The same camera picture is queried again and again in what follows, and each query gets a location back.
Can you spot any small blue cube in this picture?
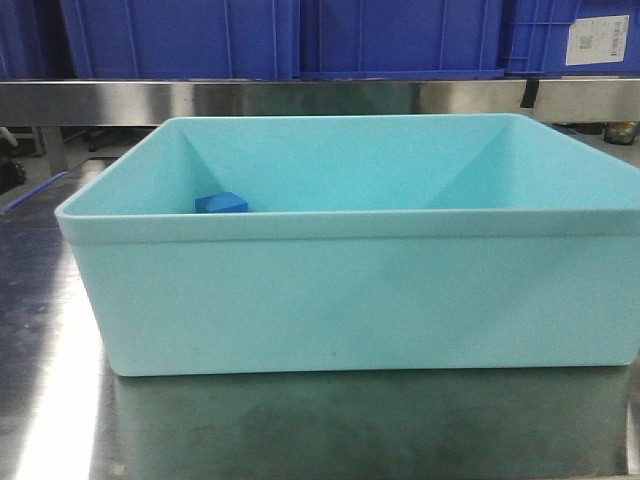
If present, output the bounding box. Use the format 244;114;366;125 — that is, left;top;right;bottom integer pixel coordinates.
194;192;249;214

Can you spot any light teal plastic tub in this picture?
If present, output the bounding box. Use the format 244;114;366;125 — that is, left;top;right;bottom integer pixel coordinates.
55;114;639;376

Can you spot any blue crate behind middle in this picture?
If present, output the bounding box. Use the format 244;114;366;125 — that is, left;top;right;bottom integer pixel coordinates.
300;0;504;80

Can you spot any blue crate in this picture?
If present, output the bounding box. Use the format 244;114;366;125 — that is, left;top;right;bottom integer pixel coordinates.
500;1;639;77
300;0;504;80
61;1;300;81

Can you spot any black tape strip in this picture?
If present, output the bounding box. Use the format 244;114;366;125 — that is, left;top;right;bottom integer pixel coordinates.
520;78;539;109

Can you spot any blue crate behind left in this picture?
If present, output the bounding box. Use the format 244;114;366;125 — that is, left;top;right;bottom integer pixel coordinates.
61;1;300;81

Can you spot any blue crate behind right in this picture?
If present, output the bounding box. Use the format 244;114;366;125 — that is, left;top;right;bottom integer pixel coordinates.
500;1;639;77

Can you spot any white paper label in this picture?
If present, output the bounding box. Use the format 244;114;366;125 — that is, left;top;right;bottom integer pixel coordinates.
565;15;630;66

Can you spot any stainless steel shelf rail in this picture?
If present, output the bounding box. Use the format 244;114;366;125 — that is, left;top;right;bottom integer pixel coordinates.
1;77;639;127

